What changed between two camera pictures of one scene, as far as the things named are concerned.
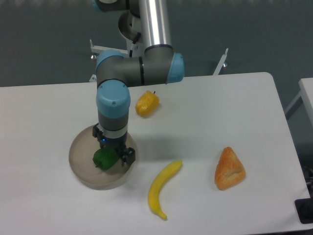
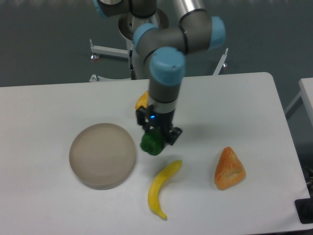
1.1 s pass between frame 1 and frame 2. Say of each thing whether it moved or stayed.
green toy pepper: moved
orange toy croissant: stayed
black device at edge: stayed
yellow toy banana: stayed
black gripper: moved
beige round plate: stayed
